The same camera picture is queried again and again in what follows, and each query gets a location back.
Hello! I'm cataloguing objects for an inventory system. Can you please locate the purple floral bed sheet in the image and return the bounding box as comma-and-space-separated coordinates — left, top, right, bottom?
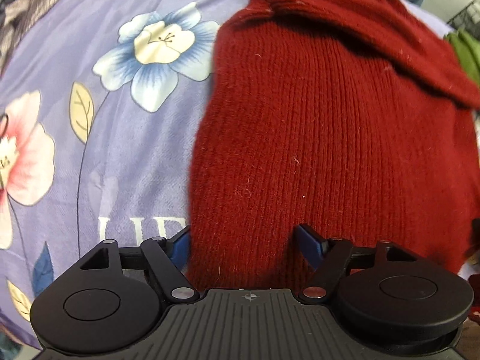
0, 0, 480, 349

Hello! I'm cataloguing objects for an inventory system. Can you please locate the red knitted cardigan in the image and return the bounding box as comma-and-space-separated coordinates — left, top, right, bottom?
185, 0, 480, 292

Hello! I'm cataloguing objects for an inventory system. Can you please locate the green fuzzy cloth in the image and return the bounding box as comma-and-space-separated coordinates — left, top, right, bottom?
444, 30, 480, 80

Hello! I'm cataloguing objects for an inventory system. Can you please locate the grey striped garment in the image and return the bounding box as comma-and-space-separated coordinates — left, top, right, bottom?
0, 0, 88, 73

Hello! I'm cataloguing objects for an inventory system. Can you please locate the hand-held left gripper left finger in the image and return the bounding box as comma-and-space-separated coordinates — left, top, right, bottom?
79, 225, 200, 304

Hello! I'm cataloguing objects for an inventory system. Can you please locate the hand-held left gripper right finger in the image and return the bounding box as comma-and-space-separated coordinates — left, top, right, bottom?
292, 224, 419, 304

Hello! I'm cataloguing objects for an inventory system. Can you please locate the metal rack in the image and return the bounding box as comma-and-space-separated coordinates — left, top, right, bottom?
448, 0, 480, 33

